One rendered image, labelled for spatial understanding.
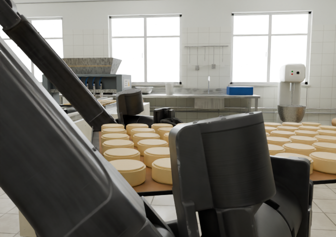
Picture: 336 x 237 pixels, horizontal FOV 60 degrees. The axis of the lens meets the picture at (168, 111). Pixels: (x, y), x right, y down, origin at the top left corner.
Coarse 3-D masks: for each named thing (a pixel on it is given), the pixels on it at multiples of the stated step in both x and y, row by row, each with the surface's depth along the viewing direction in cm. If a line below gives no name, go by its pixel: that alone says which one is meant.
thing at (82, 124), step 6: (78, 120) 208; (84, 120) 217; (78, 126) 206; (84, 126) 217; (84, 132) 217; (90, 132) 228; (90, 138) 228; (18, 210) 193; (24, 222) 193; (24, 228) 194; (30, 228) 193; (24, 234) 195; (30, 234) 194
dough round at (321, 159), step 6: (312, 156) 41; (318, 156) 40; (324, 156) 40; (330, 156) 40; (318, 162) 40; (324, 162) 39; (330, 162) 39; (318, 168) 40; (324, 168) 39; (330, 168) 39
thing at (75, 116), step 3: (69, 114) 194; (72, 114) 199; (75, 114) 204; (78, 114) 208; (72, 117) 199; (75, 117) 204; (78, 117) 208; (81, 117) 214; (72, 120) 199; (75, 120) 204
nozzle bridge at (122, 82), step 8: (48, 80) 256; (80, 80) 259; (88, 80) 258; (96, 80) 257; (104, 80) 256; (112, 80) 256; (120, 80) 246; (128, 80) 268; (48, 88) 256; (96, 88) 258; (104, 88) 257; (112, 88) 256; (120, 88) 247; (128, 88) 268; (56, 96) 273
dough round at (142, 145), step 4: (140, 140) 48; (144, 140) 48; (148, 140) 48; (152, 140) 48; (156, 140) 48; (160, 140) 49; (164, 140) 49; (140, 144) 46; (144, 144) 46; (148, 144) 45; (152, 144) 45; (156, 144) 45; (160, 144) 46; (164, 144) 46; (140, 148) 46; (144, 148) 45; (140, 152) 46
